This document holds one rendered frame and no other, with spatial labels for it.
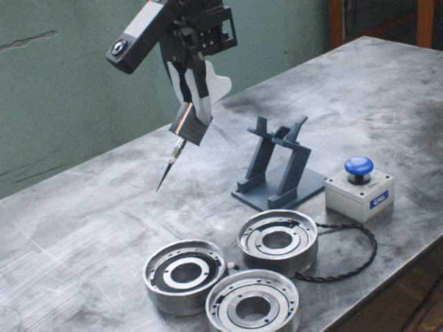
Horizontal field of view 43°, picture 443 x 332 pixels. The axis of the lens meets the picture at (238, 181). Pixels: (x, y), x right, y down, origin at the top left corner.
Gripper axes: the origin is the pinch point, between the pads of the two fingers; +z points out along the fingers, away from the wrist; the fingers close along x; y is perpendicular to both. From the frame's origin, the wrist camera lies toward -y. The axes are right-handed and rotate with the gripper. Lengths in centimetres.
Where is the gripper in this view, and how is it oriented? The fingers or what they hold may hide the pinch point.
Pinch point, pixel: (195, 116)
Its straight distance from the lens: 81.6
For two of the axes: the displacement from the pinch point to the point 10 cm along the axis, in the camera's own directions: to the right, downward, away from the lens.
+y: 8.0, -4.3, 4.2
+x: -5.7, -3.3, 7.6
